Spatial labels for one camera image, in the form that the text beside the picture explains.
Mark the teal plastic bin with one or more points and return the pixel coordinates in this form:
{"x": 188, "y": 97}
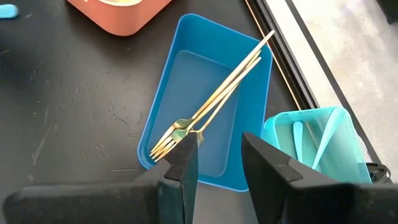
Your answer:
{"x": 348, "y": 155}

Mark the gold fork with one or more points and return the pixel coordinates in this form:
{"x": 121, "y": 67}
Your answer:
{"x": 217, "y": 109}
{"x": 231, "y": 81}

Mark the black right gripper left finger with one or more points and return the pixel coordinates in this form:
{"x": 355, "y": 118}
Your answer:
{"x": 93, "y": 205}

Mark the gold fork tines edge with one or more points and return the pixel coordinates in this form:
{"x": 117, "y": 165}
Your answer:
{"x": 236, "y": 71}

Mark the teal plastic fork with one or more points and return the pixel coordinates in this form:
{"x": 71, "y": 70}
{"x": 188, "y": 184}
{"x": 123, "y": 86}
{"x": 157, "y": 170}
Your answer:
{"x": 7, "y": 11}
{"x": 326, "y": 140}

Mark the blue plastic bin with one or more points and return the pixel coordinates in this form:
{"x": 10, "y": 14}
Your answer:
{"x": 192, "y": 77}

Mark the black round foot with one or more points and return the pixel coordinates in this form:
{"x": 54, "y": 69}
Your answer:
{"x": 379, "y": 172}

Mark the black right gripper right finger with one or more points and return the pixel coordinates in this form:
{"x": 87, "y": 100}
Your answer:
{"x": 311, "y": 205}

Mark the black table frame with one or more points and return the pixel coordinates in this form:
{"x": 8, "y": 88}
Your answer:
{"x": 289, "y": 56}

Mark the orange plastic bin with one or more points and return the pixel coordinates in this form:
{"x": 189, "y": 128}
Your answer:
{"x": 124, "y": 18}

